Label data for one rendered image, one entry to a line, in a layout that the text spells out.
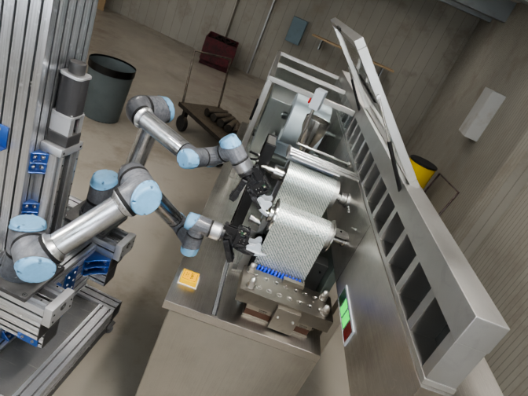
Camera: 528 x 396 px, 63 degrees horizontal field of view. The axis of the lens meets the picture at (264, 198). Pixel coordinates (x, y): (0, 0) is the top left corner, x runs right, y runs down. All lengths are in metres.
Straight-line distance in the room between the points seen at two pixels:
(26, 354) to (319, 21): 9.13
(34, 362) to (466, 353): 1.87
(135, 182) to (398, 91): 9.21
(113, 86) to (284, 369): 3.89
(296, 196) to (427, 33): 8.63
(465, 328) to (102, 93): 4.61
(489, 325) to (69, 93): 1.47
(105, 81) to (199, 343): 3.72
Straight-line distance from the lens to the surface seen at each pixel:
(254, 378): 1.95
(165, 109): 1.96
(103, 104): 5.21
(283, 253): 1.85
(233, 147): 1.66
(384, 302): 1.37
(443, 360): 1.08
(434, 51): 10.42
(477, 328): 1.04
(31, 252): 1.61
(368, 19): 10.31
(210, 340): 1.83
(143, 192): 1.52
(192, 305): 1.76
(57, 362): 2.35
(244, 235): 1.77
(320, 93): 2.18
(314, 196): 1.98
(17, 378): 2.32
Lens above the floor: 2.07
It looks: 25 degrees down
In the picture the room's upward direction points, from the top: 24 degrees clockwise
